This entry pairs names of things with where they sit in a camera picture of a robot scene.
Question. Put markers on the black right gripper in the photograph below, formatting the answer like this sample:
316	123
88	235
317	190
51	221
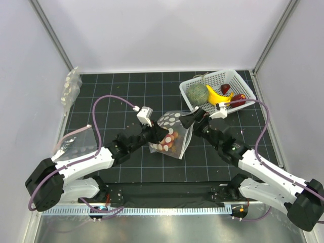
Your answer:
187	120

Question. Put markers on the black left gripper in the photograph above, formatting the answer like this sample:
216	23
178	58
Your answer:
158	133

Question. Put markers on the red lychee cluster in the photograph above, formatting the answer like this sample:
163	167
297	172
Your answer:
172	143

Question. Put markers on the clear dotted zip bag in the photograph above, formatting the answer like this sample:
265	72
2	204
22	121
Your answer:
171	120

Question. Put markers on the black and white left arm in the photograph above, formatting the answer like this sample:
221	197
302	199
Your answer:
52	182

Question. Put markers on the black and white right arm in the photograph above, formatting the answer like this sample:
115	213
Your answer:
300	200

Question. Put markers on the clear bag of snacks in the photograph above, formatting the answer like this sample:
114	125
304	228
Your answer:
71	89

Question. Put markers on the green netted melon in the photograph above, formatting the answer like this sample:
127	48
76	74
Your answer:
197	94

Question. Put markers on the yellow banana bunch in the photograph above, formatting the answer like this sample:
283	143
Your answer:
215	98

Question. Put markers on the white plastic basket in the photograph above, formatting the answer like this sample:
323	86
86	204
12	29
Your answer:
215	80

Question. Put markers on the small dark red fruit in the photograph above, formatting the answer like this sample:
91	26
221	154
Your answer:
225	88

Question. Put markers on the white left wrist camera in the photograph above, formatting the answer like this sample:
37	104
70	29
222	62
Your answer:
143	115

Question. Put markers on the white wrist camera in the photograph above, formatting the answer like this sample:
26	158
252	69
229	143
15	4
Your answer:
143	115
220	111

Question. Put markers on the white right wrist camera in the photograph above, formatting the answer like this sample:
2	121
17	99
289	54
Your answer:
220	111

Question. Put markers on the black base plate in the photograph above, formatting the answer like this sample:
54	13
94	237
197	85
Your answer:
168	195

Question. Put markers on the white slotted cable duct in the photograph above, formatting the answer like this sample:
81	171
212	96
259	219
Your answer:
86	211

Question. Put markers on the aluminium corner post right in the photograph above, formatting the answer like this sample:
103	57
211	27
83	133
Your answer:
291	6

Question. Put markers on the aluminium corner post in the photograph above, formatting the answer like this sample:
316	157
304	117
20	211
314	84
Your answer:
51	33
291	6

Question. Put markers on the aluminium corner post left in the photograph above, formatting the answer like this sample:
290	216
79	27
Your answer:
51	33

